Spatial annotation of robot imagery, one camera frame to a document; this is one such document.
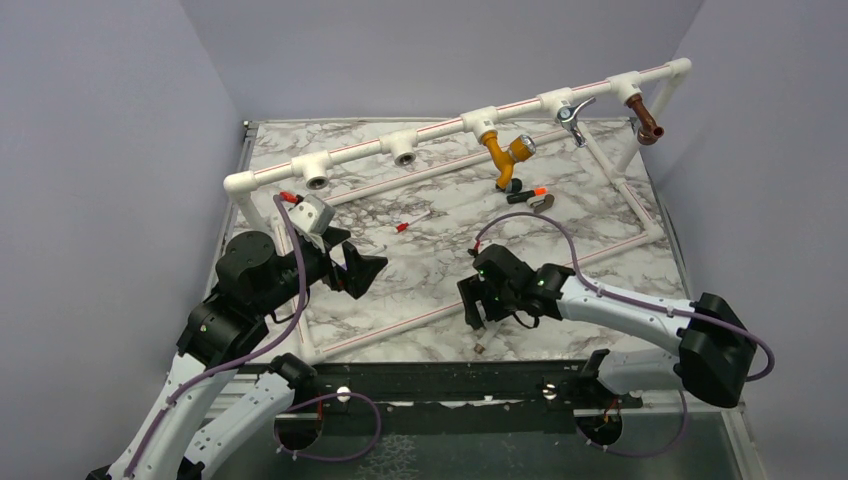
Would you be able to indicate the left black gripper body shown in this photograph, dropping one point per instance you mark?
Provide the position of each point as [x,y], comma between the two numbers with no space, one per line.
[334,274]

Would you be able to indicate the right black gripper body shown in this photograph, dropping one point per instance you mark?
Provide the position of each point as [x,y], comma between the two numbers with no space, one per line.
[500,302]

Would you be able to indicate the white faucet chrome knob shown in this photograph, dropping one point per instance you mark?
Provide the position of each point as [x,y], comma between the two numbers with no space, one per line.
[486,338]

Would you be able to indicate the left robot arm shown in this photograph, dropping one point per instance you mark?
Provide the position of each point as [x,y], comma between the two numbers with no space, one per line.
[174,441]

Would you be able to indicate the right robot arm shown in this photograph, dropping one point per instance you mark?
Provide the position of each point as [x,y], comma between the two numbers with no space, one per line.
[698,346]

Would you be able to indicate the black orange marker pen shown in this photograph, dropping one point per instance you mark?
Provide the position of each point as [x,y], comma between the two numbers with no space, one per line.
[532,197]

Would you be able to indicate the yellow plastic faucet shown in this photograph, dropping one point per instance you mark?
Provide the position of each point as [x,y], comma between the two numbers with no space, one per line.
[519,150]

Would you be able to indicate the brown plastic faucet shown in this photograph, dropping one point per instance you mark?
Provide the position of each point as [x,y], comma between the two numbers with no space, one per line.
[649,131]

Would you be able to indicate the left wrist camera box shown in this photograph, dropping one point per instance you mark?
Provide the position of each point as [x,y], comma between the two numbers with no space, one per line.
[312,216]

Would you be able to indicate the black mounting rail base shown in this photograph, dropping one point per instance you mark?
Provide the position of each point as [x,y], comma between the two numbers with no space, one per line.
[448,398]

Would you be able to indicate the white PVC pipe frame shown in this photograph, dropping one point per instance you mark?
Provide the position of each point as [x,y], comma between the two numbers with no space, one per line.
[656,85]

